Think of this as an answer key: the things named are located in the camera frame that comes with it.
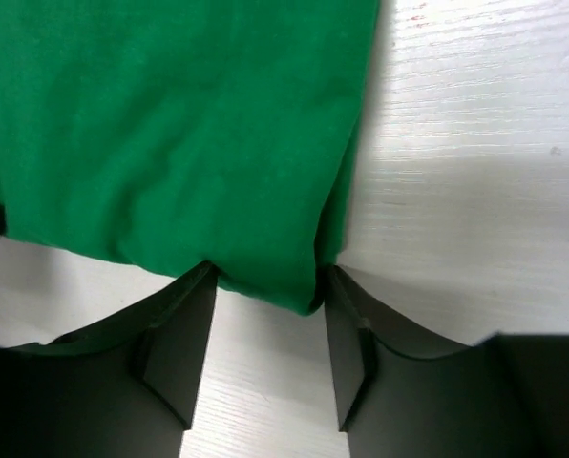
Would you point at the green t shirt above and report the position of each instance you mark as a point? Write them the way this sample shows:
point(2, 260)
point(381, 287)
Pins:
point(166, 133)

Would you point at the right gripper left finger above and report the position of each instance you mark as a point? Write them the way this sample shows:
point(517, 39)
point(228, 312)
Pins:
point(125, 386)

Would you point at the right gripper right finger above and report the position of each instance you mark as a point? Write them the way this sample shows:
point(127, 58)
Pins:
point(402, 390)

